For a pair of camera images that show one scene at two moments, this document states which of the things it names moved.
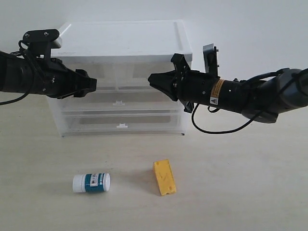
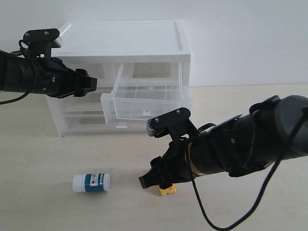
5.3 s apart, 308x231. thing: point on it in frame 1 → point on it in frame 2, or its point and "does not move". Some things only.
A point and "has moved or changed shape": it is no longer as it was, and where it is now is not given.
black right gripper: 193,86 → 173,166
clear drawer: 134,76 has moved or changed shape
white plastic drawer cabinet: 121,56 does not move
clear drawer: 106,74 does not move
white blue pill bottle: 99,182 does not move
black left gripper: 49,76 does not move
